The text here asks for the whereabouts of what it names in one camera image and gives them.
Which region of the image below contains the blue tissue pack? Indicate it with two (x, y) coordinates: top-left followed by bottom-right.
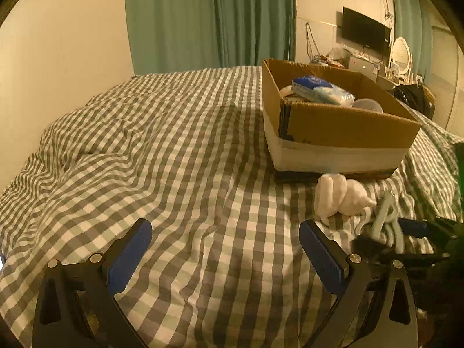
(292, 75), (355, 107)

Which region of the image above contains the white tape roll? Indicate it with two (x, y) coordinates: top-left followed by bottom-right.
(279, 85), (301, 100)

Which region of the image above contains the white plush toy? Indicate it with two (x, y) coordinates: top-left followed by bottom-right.
(314, 174), (377, 225)

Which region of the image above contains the brown cardboard box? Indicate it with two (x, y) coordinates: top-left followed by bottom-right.
(262, 59), (421, 178)

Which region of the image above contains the black backpack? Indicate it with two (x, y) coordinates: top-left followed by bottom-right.
(389, 84), (435, 119)

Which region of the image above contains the clear floss pick jar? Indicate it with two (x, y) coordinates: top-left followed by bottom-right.
(351, 98), (383, 113)

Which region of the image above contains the white oval vanity mirror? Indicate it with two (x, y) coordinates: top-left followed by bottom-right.
(390, 37), (413, 75)

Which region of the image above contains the grey mini fridge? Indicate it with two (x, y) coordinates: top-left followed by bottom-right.
(348, 54), (379, 82)

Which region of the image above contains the checkered bed quilt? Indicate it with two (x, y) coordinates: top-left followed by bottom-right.
(0, 64), (464, 348)

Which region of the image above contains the green curtain right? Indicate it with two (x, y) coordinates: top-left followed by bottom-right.
(393, 0), (433, 83)

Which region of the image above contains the green curtain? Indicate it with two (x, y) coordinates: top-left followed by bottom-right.
(393, 0), (433, 83)
(125, 0), (296, 75)

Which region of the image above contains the green curtain left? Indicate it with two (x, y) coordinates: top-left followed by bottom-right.
(125, 0), (296, 75)

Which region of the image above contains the light green cable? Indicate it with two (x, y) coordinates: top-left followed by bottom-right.
(354, 192), (407, 255)

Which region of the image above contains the black wall television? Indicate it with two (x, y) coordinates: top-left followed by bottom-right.
(341, 7), (391, 56)

